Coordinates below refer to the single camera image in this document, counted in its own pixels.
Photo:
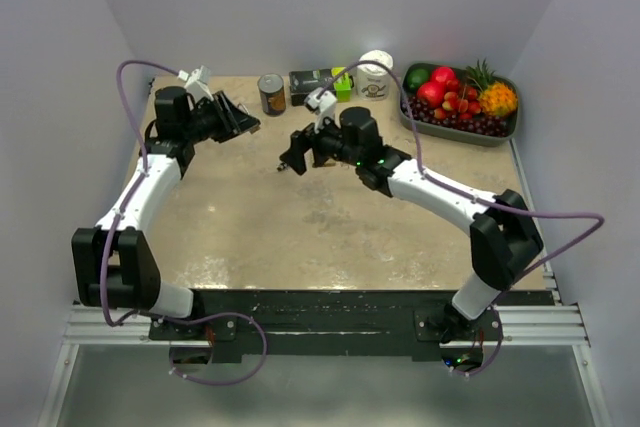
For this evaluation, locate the grey fruit tray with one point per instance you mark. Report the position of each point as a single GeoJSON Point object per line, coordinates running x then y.
{"type": "Point", "coordinates": [461, 74]}

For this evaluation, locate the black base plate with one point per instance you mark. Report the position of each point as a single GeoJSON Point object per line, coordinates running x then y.
{"type": "Point", "coordinates": [379, 323]}

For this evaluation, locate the orange pineapple toy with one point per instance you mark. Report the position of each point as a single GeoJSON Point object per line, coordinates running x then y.
{"type": "Point", "coordinates": [496, 98]}

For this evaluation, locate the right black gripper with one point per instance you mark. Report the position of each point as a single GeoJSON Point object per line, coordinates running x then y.
{"type": "Point", "coordinates": [302, 140]}

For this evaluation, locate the aluminium rail frame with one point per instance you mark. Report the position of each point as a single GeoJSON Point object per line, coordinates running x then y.
{"type": "Point", "coordinates": [235, 222]}

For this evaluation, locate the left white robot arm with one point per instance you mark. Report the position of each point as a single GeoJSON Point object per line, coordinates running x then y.
{"type": "Point", "coordinates": [113, 262]}

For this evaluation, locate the white paper cup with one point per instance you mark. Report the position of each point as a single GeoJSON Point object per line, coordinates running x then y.
{"type": "Point", "coordinates": [373, 81]}

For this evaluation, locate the red apple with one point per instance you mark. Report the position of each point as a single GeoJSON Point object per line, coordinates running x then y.
{"type": "Point", "coordinates": [442, 81]}

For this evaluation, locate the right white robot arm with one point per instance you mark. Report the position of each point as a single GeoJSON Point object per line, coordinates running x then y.
{"type": "Point", "coordinates": [503, 237]}

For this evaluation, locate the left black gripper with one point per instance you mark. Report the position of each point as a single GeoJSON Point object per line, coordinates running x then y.
{"type": "Point", "coordinates": [230, 118]}

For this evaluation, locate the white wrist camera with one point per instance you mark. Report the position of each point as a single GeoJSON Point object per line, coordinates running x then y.
{"type": "Point", "coordinates": [321, 103]}
{"type": "Point", "coordinates": [196, 82]}

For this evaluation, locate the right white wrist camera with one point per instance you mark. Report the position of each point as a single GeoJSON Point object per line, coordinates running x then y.
{"type": "Point", "coordinates": [321, 103]}

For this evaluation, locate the green lime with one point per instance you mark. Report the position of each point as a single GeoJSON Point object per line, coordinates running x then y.
{"type": "Point", "coordinates": [415, 78]}

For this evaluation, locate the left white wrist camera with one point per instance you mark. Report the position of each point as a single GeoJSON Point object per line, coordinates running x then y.
{"type": "Point", "coordinates": [196, 82]}

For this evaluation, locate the black and green box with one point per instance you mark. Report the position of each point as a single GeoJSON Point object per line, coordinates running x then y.
{"type": "Point", "coordinates": [302, 83]}

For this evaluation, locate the dark tin can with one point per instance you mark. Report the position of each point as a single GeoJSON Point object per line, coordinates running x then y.
{"type": "Point", "coordinates": [271, 90]}

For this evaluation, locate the dark grape bunch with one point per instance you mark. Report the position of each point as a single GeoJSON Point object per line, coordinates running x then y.
{"type": "Point", "coordinates": [483, 126]}

